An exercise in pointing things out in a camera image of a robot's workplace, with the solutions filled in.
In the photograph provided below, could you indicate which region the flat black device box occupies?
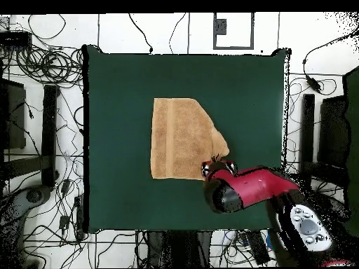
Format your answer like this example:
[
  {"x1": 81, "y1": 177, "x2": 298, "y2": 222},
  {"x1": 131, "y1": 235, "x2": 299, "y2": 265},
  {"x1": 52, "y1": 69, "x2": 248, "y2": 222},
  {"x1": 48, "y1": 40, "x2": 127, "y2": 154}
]
[{"x1": 0, "y1": 31, "x2": 33, "y2": 48}]

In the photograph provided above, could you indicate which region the long black power strip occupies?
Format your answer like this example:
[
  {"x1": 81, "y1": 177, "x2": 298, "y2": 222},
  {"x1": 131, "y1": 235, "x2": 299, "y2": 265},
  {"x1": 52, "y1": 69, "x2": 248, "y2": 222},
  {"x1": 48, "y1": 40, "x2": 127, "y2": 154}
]
[{"x1": 245, "y1": 230, "x2": 271, "y2": 265}]

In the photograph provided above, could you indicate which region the coiled black cable bundle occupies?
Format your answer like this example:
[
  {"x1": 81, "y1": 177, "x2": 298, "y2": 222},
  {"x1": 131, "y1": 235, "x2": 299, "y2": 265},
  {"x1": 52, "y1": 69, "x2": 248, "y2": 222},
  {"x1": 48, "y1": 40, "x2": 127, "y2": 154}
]
[{"x1": 15, "y1": 46, "x2": 84, "y2": 85}]

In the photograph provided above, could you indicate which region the black stand column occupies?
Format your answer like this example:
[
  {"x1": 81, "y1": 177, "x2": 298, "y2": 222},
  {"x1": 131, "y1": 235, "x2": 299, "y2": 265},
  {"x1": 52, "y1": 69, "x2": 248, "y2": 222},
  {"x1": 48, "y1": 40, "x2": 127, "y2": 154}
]
[{"x1": 145, "y1": 230, "x2": 214, "y2": 268}]

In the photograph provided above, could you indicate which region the small dark grey box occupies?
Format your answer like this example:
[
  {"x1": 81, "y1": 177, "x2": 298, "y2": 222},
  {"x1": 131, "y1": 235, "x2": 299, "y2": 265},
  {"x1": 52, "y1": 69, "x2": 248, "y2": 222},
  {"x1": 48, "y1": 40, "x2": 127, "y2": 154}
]
[{"x1": 215, "y1": 18, "x2": 227, "y2": 36}]

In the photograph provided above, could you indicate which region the black power strip with plugs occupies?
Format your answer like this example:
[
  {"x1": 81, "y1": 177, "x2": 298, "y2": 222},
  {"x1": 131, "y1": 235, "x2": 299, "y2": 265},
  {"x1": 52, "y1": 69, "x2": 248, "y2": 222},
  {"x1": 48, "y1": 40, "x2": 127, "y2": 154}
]
[{"x1": 74, "y1": 195, "x2": 86, "y2": 241}]

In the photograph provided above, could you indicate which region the thin black cable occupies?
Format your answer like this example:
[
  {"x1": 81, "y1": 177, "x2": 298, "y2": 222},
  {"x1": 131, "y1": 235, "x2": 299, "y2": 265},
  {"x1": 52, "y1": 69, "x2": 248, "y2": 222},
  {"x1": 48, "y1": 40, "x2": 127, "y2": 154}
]
[{"x1": 168, "y1": 12, "x2": 187, "y2": 55}]

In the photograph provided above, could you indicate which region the dark green table cloth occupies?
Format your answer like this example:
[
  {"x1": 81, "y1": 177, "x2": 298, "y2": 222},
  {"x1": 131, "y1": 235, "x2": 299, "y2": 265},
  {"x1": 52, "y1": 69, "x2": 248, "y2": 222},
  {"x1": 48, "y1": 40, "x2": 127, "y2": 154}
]
[{"x1": 82, "y1": 44, "x2": 291, "y2": 234}]

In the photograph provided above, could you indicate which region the dark rectangular box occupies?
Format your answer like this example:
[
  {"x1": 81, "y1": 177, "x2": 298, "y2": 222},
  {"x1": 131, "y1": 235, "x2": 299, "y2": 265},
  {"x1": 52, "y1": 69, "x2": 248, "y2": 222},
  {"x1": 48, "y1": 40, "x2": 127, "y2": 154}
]
[
  {"x1": 0, "y1": 78, "x2": 27, "y2": 151},
  {"x1": 318, "y1": 95, "x2": 350, "y2": 169}
]

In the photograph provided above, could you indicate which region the tan terry towel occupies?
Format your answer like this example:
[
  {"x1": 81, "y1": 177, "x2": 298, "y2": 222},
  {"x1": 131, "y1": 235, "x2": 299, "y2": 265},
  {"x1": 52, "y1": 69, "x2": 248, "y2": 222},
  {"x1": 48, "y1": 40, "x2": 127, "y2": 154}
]
[{"x1": 150, "y1": 97, "x2": 230, "y2": 181}]

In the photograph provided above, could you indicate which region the black power adapter with cable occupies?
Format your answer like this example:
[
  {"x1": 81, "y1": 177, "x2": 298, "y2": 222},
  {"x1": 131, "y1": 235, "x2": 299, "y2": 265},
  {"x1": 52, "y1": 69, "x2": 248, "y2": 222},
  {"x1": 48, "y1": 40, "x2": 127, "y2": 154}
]
[{"x1": 302, "y1": 32, "x2": 359, "y2": 96}]

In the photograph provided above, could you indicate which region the grey square floor frame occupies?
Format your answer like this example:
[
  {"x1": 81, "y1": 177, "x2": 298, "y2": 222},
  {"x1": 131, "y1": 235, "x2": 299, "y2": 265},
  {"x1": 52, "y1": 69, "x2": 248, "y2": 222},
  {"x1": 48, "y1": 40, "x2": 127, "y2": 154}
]
[{"x1": 212, "y1": 12, "x2": 255, "y2": 50}]

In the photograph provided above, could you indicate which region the black cable with plug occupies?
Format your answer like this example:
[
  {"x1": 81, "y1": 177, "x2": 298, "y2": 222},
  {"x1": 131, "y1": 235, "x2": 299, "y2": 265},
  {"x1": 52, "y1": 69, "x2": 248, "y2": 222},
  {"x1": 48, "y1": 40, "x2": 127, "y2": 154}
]
[{"x1": 128, "y1": 13, "x2": 154, "y2": 55}]

